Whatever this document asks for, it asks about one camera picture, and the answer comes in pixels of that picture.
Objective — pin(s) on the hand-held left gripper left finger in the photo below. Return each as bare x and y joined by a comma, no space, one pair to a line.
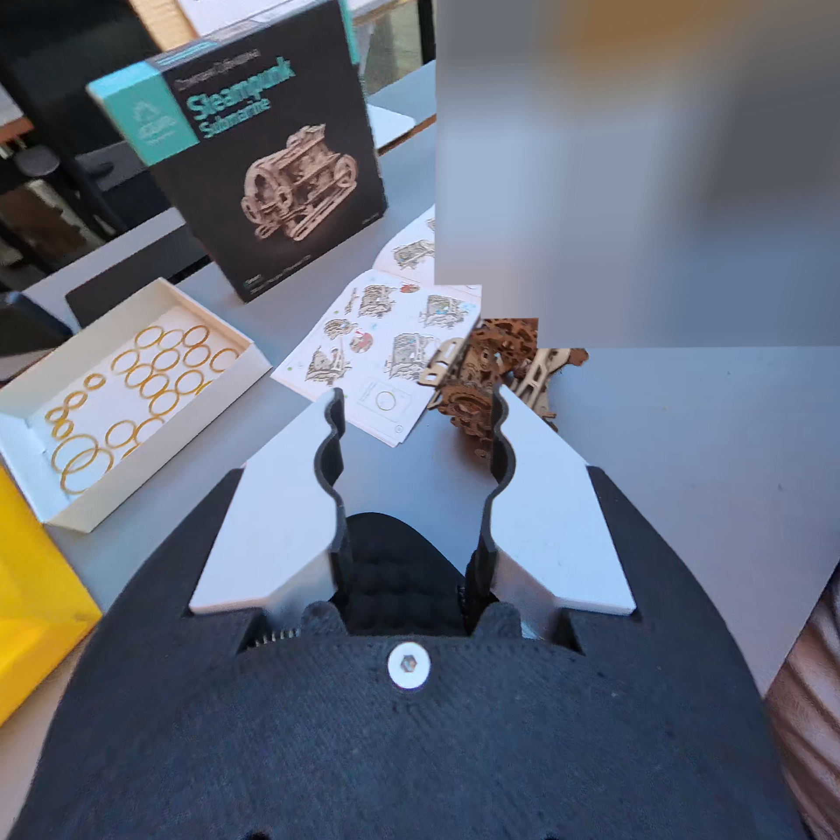
275,525

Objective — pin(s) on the dark grey desk panel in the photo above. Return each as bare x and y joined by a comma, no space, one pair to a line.
118,295

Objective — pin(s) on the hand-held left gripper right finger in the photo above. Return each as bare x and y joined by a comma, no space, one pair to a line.
551,525

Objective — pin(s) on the person's ribbed garment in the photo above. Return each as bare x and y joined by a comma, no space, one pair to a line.
810,722

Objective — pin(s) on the wooden mechanical model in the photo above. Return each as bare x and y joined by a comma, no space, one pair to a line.
472,394

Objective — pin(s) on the black office chair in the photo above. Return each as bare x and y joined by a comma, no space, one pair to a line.
65,79

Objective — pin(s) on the group of tan rubber bands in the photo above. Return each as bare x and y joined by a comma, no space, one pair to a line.
80,454

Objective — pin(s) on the illustrated instruction booklet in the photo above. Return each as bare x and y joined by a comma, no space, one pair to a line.
394,328

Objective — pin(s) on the black puzzle box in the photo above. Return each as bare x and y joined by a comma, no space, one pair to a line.
275,164

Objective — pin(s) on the yellow plastic bin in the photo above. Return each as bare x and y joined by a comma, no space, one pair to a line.
33,604

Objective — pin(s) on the white cardboard tray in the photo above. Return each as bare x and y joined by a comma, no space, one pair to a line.
220,387

